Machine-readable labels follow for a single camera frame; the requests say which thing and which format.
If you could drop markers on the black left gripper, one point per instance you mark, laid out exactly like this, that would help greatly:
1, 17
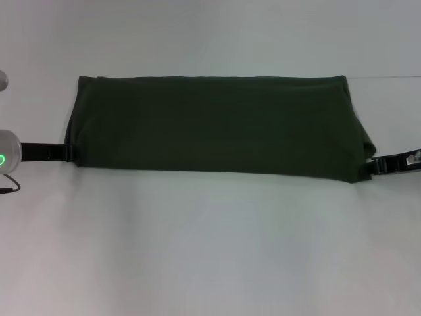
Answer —
42, 152

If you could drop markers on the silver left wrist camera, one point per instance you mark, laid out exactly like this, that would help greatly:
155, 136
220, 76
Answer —
3, 80

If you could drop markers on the silver right elbow connector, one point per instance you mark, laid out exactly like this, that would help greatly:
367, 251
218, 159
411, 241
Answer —
413, 158

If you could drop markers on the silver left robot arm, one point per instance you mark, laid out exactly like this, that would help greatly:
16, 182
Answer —
10, 151

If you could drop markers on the dark green shirt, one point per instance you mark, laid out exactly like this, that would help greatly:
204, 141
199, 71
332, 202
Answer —
213, 125

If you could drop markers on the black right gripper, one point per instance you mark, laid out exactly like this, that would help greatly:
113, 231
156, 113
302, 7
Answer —
408, 161

